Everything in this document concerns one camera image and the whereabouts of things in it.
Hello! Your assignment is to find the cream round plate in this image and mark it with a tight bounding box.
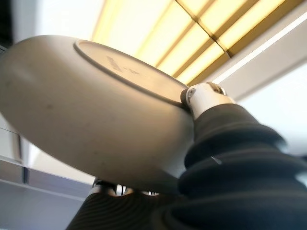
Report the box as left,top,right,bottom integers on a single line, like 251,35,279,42
0,35,195,193

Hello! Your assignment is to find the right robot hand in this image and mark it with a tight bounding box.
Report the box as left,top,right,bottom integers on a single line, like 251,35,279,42
64,82,307,230

